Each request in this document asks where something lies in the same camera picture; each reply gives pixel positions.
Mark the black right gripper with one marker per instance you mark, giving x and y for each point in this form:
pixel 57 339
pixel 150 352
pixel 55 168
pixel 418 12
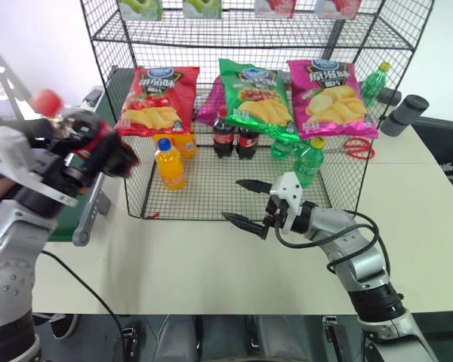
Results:
pixel 275 216

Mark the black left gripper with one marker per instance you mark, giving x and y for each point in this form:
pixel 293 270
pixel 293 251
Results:
pixel 66 171

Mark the cola bottle with red cap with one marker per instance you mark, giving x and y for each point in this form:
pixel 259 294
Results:
pixel 248 143
pixel 223 137
pixel 105 149

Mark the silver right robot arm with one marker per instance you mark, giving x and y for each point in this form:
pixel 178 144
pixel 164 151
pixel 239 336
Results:
pixel 362 264

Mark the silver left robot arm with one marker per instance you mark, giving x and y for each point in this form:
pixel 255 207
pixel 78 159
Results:
pixel 7 264

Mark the green conveyor belt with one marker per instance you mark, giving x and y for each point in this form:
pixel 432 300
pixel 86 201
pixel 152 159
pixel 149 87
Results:
pixel 77 196

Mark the green soda bottle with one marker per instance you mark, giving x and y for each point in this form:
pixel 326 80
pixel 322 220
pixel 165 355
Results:
pixel 281 149
pixel 307 164
pixel 373 84

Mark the orange soda bottle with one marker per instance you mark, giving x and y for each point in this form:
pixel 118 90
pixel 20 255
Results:
pixel 170 167
pixel 187 145

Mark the red chips bag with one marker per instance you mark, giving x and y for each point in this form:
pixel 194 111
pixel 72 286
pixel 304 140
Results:
pixel 156 100

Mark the magenta chips bag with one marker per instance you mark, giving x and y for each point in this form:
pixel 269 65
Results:
pixel 209 107
pixel 330 100

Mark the green chips bag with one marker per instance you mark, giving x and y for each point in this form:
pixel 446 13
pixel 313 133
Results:
pixel 258 98

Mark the red scissors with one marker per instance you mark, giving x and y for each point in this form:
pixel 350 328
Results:
pixel 358 149

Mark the green drink carton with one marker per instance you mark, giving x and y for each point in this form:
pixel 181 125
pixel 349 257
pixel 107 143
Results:
pixel 139 8
pixel 203 8

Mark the black block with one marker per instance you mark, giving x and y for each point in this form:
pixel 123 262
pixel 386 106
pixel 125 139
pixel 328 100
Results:
pixel 389 96

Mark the grey cylindrical roller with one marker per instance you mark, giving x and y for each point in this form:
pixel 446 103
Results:
pixel 405 111

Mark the black and white shoe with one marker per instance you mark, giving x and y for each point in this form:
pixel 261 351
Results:
pixel 62 325

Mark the red drink carton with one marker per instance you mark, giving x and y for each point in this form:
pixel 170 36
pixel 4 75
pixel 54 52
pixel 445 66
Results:
pixel 275 7
pixel 339 7

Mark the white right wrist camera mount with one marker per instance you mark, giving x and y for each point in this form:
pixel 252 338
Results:
pixel 288 190

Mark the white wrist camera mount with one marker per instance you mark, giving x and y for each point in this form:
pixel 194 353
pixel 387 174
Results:
pixel 20 171
pixel 288 190

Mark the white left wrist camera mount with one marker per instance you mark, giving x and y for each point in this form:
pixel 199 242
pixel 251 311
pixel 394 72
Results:
pixel 20 171

